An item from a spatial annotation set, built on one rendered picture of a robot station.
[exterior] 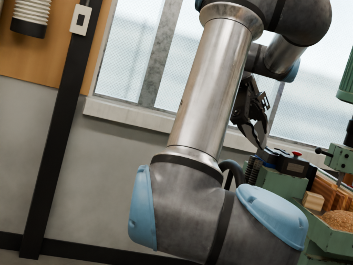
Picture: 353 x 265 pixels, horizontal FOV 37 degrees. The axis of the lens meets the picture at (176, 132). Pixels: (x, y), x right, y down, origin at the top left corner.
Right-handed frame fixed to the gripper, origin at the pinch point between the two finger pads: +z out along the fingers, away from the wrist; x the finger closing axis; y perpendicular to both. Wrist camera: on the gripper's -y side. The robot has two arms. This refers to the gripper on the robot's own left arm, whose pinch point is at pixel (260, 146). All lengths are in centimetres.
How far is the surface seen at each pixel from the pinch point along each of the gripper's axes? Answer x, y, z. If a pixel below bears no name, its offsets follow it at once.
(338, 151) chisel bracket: -16.0, 13.9, 10.3
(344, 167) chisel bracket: -16.7, 12.9, 15.4
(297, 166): -7.7, 2.2, 8.4
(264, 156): 1.2, 2.7, 4.0
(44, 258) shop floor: 152, 29, 50
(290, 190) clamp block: -4.4, -0.2, 14.3
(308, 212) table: -11.3, -8.3, 17.3
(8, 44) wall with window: 128, 44, -55
